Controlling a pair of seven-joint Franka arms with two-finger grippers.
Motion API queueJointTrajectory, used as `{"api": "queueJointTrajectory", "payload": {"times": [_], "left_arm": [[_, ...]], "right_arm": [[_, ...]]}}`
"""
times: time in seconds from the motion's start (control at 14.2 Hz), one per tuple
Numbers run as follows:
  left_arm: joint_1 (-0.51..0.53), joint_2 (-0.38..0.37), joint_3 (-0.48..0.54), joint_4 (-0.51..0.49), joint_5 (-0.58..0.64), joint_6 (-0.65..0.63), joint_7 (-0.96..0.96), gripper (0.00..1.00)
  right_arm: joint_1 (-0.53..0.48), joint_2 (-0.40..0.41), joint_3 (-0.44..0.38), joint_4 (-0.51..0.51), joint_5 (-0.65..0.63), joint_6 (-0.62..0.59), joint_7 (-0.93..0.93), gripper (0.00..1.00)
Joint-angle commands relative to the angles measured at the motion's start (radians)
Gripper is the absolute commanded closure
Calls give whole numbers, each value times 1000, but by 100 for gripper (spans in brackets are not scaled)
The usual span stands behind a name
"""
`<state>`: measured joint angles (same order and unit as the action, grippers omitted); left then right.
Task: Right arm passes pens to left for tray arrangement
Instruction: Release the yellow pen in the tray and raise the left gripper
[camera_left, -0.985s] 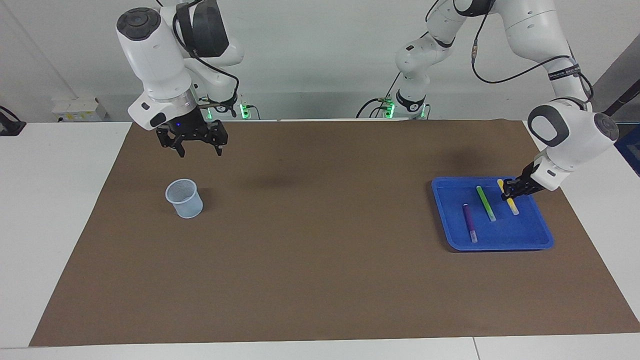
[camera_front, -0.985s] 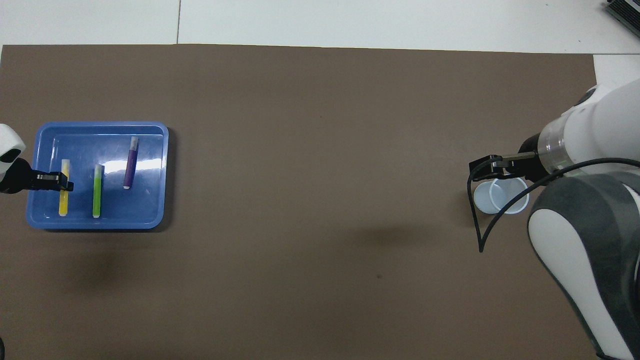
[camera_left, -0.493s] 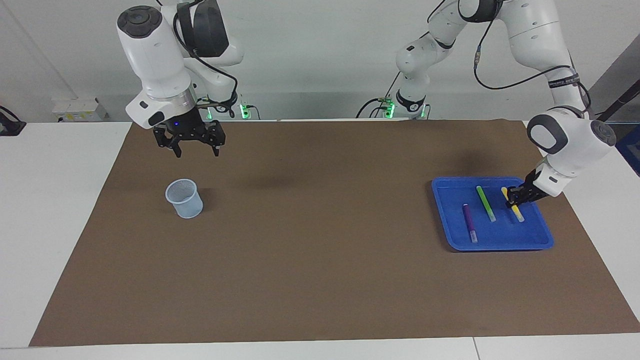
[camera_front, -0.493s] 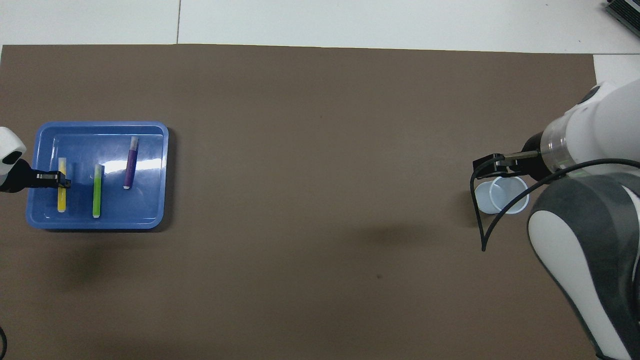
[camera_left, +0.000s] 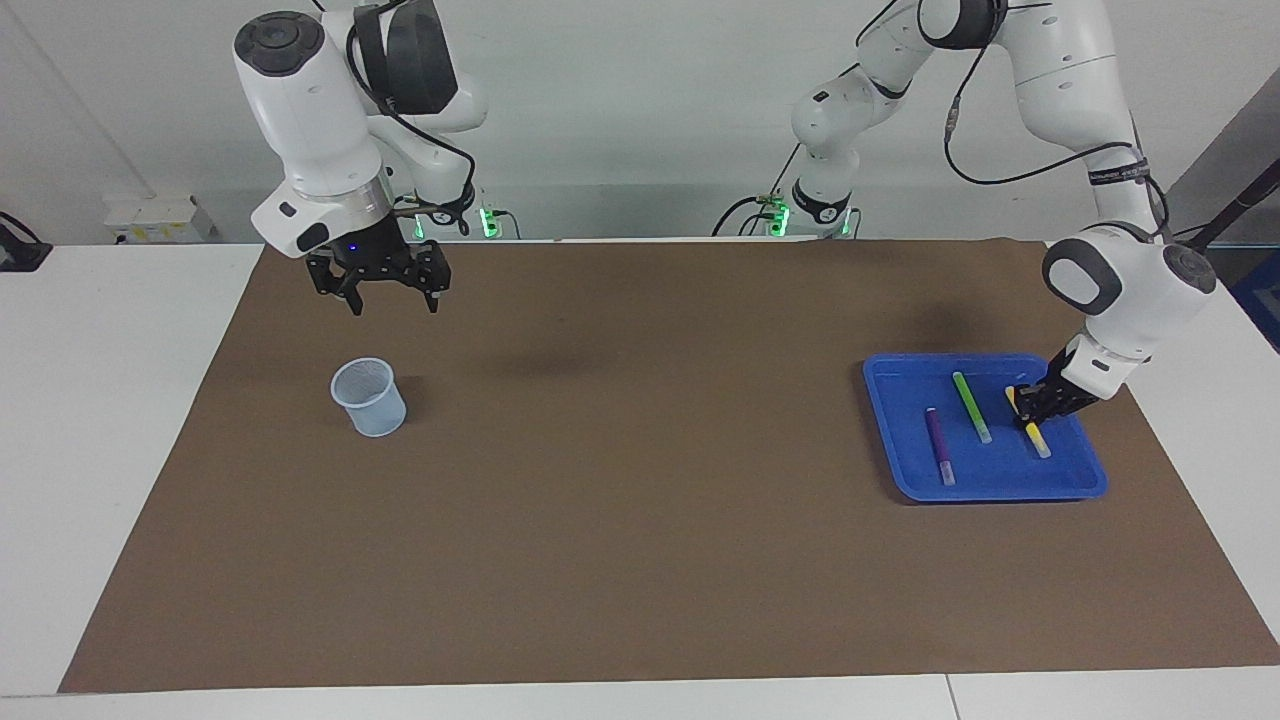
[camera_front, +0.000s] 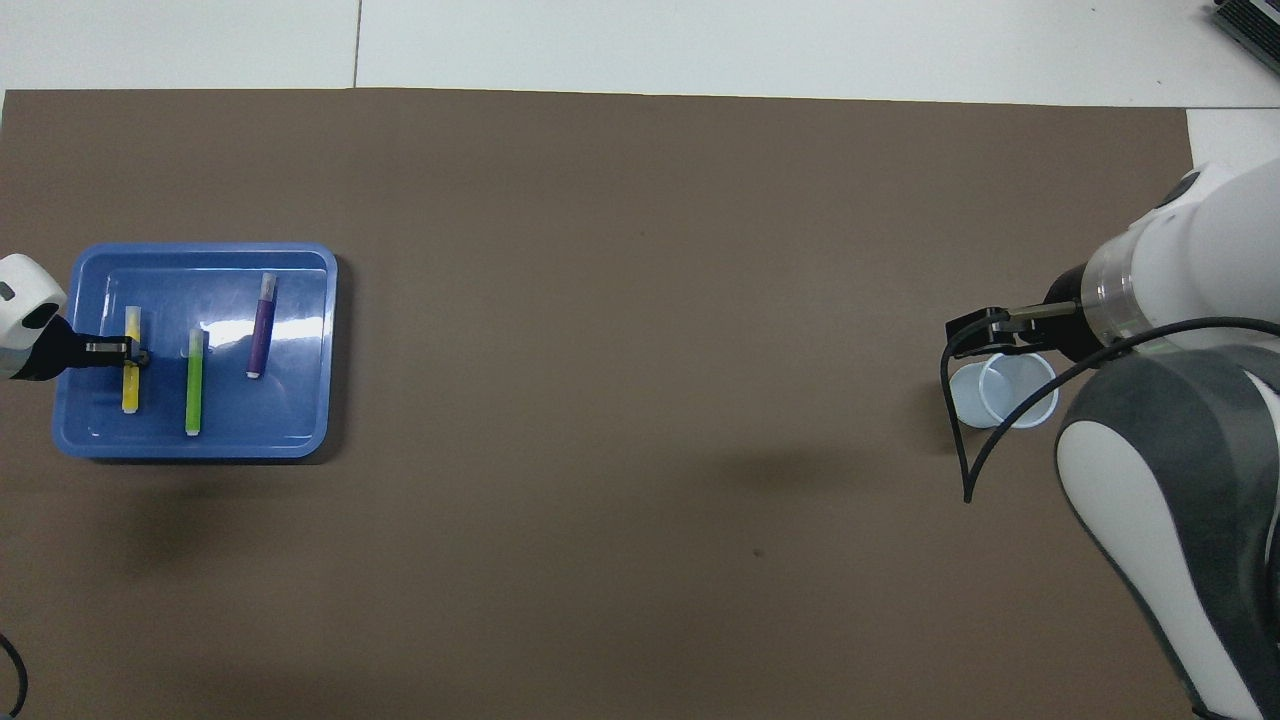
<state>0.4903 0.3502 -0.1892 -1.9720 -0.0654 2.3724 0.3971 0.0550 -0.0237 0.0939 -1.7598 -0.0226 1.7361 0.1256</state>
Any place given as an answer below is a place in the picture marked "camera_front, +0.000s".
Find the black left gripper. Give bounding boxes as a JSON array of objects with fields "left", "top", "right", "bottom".
[{"left": 35, "top": 318, "right": 151, "bottom": 381}]

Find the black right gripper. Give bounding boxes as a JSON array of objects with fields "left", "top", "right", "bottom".
[{"left": 947, "top": 262, "right": 1101, "bottom": 363}]

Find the yellow marker pen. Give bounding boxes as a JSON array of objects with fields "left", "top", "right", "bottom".
[{"left": 122, "top": 305, "right": 143, "bottom": 414}]

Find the green marker pen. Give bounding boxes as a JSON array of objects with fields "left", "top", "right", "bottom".
[{"left": 185, "top": 328, "right": 208, "bottom": 437}]

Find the purple marker pen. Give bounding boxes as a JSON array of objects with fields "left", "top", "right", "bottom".
[{"left": 246, "top": 272, "right": 278, "bottom": 380}]

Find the blue plastic tray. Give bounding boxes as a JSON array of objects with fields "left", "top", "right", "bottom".
[{"left": 52, "top": 242, "right": 339, "bottom": 461}]

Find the translucent plastic cup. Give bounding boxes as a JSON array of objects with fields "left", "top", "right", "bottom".
[{"left": 946, "top": 350, "right": 1059, "bottom": 431}]

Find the brown table mat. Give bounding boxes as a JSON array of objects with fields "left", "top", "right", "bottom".
[{"left": 0, "top": 88, "right": 1256, "bottom": 720}]

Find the grey laptop corner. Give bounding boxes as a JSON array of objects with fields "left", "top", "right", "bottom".
[{"left": 1210, "top": 0, "right": 1280, "bottom": 51}]

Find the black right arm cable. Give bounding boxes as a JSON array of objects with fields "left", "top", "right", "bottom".
[{"left": 940, "top": 300, "right": 1280, "bottom": 504}]

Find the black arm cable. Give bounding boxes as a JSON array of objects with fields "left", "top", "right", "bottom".
[
  {"left": 0, "top": 632, "right": 29, "bottom": 720},
  {"left": 940, "top": 300, "right": 1280, "bottom": 504}
]

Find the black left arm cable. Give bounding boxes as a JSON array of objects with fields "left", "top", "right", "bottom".
[{"left": 0, "top": 632, "right": 29, "bottom": 720}]

